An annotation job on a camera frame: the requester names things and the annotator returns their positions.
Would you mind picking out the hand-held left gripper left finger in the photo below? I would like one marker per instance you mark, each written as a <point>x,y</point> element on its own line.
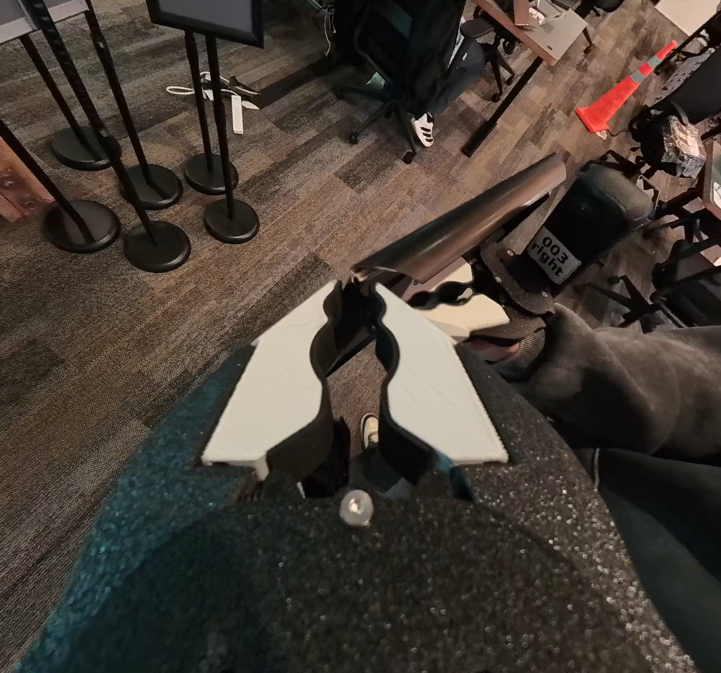
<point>270,391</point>

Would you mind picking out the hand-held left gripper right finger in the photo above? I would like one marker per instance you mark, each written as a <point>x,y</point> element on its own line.
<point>439,397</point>

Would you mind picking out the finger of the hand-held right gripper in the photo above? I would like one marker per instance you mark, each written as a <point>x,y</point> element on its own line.
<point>479,315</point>
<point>450,278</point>

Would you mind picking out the black snap frame sign stand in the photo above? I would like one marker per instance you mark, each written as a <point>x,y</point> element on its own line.
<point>450,228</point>

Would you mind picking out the person's right forearm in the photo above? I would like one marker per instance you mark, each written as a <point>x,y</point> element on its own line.
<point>608,380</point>

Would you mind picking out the brown office desk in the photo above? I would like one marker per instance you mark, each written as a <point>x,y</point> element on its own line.
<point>563,36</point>

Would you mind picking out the person's right hand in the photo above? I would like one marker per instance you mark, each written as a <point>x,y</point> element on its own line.
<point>512,353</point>

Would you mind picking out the person's shoe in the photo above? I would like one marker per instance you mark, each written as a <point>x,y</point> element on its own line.
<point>369,431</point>

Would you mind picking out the orange traffic cone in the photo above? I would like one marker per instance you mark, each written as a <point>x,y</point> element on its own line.
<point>614,104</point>

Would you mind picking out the crumpled plastic bag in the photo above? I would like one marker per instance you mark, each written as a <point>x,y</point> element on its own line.
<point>684,146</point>

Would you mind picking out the black office chair with jacket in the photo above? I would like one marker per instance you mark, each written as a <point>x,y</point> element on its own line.
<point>405,19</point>

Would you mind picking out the white power strip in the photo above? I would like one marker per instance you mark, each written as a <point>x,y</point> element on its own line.
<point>237,115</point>

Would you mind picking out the person's torso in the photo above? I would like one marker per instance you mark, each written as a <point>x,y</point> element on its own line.
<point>664,543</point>

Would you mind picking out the wooden pillar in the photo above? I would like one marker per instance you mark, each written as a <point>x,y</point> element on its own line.
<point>22,188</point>

